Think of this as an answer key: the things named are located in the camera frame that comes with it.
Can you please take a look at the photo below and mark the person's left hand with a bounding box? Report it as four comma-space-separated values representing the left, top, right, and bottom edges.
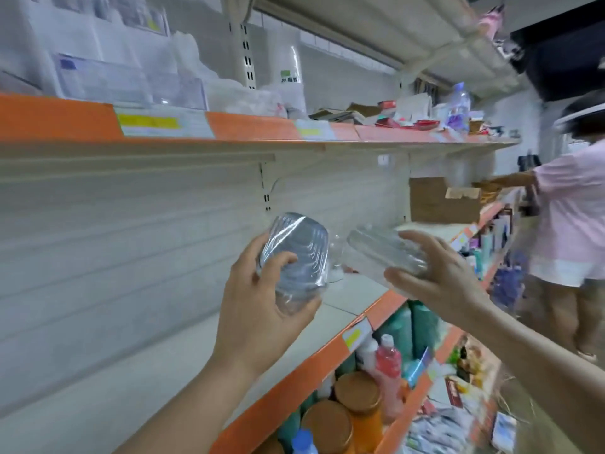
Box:
210, 231, 325, 375

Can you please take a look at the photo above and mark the person's right hand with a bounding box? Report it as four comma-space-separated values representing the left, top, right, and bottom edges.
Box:
383, 230, 493, 327

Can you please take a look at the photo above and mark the pink soap dish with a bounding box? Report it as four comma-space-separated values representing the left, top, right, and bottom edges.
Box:
340, 222, 431, 289

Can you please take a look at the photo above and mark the grey soap dish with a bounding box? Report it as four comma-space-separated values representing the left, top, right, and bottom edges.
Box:
257, 211, 334, 313

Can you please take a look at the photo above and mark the orange metal store shelving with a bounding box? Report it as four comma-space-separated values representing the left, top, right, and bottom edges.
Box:
0, 0, 531, 454

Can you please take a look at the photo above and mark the person's right forearm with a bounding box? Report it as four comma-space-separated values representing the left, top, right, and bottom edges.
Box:
463, 298, 605, 454

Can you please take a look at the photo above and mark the brown cardboard box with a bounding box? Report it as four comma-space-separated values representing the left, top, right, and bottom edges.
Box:
409, 177, 483, 225

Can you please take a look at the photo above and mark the yellow shelf price label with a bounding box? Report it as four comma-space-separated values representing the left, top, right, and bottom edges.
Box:
295, 120, 337, 142
340, 318, 374, 352
115, 107, 215, 139

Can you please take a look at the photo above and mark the row of assorted bottles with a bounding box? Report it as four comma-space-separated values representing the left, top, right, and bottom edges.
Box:
463, 207, 519, 280

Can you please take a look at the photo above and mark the pink plastic bottle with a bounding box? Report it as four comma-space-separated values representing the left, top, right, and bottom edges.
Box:
375, 334, 404, 424

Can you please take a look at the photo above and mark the brown can orange lid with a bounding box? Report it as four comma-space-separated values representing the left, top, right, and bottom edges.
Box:
301, 400, 355, 454
335, 371, 384, 454
253, 436, 287, 454

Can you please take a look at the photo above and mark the blue plastic bottle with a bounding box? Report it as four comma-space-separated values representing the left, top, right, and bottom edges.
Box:
291, 428, 319, 454

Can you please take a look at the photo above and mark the clear bottle blue cap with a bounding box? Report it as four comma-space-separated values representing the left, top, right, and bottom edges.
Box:
444, 82, 472, 133

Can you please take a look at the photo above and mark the small white carton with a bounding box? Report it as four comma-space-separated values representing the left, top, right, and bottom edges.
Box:
395, 92, 436, 124

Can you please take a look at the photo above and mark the brown paper package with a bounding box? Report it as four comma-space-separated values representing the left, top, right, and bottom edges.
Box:
345, 102, 382, 119

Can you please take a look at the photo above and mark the black flat item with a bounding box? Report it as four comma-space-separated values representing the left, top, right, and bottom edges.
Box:
310, 108, 365, 125

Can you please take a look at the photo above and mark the wrapped cup stack green label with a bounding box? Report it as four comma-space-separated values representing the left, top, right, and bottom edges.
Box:
274, 42, 308, 117

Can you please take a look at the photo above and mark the clear plastic bag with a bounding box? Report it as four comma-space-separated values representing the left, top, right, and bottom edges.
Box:
170, 33, 249, 112

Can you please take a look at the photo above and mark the pink plastic item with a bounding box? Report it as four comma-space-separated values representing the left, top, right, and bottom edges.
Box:
477, 6, 505, 42

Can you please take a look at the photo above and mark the clear acrylic tray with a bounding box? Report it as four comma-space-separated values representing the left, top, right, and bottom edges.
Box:
52, 52, 211, 112

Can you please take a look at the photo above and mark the white pen organizer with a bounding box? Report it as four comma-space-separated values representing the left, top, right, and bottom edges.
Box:
0, 0, 176, 91

